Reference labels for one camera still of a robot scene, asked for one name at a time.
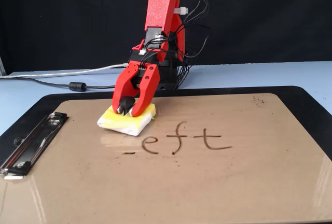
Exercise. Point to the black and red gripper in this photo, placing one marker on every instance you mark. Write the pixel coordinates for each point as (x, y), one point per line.
(136, 58)

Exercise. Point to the yellow sponge with black knob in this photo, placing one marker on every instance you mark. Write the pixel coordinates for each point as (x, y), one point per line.
(129, 125)

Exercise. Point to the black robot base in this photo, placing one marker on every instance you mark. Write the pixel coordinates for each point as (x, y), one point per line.
(168, 76)

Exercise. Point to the brown clipboard board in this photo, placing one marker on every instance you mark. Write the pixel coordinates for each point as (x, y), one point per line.
(181, 182)

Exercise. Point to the black backdrop cloth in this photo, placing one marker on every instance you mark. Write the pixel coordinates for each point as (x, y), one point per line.
(64, 14)

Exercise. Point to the metal clipboard clip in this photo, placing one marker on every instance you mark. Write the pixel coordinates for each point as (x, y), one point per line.
(33, 143)

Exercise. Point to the metal frame post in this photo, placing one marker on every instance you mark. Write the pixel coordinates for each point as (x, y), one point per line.
(2, 66)

